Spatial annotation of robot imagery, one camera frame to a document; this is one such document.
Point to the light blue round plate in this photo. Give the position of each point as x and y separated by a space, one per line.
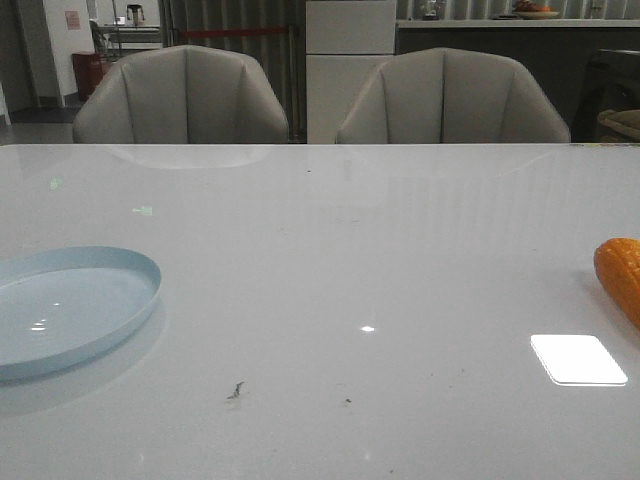
63 307

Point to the left grey upholstered chair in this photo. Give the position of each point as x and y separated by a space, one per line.
183 95

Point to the metal cart with kettle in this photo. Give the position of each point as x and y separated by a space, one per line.
123 27

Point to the grey counter with white top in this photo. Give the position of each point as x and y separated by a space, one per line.
556 52

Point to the red barrier belt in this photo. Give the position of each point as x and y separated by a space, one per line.
229 33

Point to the white cabinet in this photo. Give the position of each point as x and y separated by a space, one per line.
345 40

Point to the right grey upholstered chair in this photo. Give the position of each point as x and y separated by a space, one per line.
445 95

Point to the fruit bowl on counter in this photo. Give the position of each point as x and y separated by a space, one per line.
530 10

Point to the red waste bin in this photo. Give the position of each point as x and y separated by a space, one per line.
89 69

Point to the grey upholstered chair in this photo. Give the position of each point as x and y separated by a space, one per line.
183 95
445 95

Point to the orange plastic corn cob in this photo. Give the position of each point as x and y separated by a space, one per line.
616 264

